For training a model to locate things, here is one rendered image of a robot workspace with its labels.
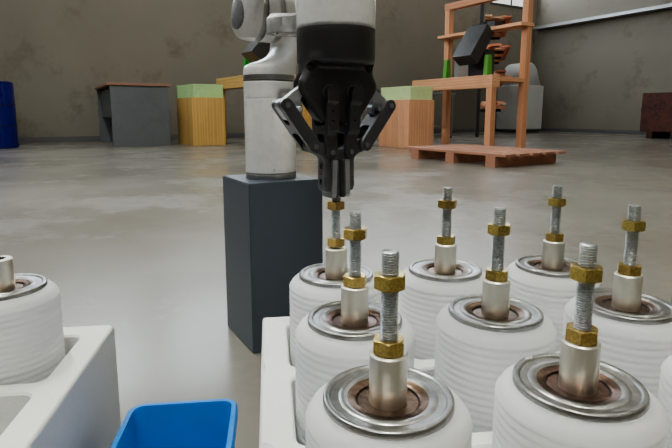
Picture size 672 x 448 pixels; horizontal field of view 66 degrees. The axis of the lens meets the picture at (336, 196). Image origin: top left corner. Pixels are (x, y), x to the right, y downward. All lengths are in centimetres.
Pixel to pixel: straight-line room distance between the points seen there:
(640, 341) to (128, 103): 683
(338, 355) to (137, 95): 678
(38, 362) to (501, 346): 41
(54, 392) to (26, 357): 5
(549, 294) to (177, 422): 40
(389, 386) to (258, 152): 66
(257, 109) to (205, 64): 818
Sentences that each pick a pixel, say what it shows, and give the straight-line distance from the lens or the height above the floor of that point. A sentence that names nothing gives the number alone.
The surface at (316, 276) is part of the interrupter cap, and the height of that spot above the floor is 25.
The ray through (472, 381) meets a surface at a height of 21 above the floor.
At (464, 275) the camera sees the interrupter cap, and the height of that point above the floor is 25.
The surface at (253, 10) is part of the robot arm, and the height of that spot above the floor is 58.
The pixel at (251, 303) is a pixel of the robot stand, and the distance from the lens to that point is 93.
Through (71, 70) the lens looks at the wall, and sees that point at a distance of 873.
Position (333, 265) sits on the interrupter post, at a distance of 53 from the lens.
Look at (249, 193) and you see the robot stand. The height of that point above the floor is 28.
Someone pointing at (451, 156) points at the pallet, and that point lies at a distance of 453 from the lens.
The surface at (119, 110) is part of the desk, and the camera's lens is 706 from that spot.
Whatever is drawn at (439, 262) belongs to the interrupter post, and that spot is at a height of 26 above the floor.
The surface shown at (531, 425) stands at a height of 24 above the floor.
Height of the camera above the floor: 42
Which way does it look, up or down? 9 degrees down
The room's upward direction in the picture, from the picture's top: straight up
